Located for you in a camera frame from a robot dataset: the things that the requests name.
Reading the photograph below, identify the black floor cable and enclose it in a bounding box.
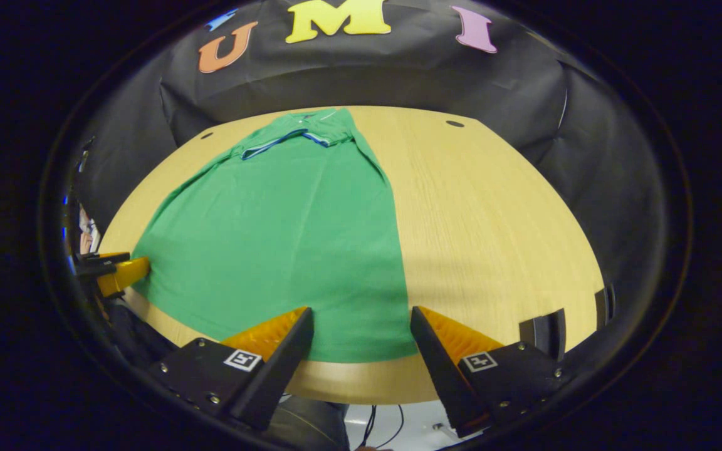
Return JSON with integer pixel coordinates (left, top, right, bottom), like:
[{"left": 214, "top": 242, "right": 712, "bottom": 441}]
[{"left": 361, "top": 404, "right": 407, "bottom": 449}]

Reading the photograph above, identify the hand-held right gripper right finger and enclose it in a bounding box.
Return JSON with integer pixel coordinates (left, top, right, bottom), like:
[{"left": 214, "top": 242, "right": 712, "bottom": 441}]
[{"left": 409, "top": 305, "right": 573, "bottom": 439}]

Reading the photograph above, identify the black backdrop cloth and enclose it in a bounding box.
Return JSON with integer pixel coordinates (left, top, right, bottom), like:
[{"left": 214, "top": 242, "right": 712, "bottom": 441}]
[{"left": 63, "top": 0, "right": 669, "bottom": 314}]

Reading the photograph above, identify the green polo T-shirt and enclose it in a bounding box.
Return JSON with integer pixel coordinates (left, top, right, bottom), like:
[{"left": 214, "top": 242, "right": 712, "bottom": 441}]
[{"left": 130, "top": 108, "right": 419, "bottom": 364}]

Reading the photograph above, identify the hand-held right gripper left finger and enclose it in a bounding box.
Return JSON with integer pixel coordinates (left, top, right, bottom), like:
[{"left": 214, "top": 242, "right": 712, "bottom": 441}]
[{"left": 149, "top": 306, "right": 315, "bottom": 433}]

